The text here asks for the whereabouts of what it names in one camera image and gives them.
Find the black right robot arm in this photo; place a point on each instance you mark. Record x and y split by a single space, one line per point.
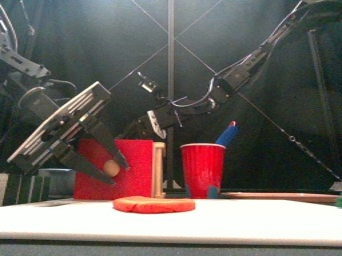
249 65

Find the green striped block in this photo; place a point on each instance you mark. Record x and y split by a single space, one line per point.
22 188

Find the flat orange dough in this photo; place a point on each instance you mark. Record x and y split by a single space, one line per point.
154 204

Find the red plastic cup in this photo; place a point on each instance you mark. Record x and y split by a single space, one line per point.
202 170

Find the white cutting board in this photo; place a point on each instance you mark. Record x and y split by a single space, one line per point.
249 223

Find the slanted black frame pole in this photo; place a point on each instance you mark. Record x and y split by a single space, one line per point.
321 100

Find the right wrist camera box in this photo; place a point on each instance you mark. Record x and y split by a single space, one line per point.
149 85

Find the wooden tray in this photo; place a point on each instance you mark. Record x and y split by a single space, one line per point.
285 197

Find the vertical black frame pole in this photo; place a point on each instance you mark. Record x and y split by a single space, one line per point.
170 50

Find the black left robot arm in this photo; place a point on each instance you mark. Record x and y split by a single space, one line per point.
24 65

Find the toy carrot with green top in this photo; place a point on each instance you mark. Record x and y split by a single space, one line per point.
340 202

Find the red drawer with wooden knob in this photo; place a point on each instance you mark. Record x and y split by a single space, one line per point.
134 166

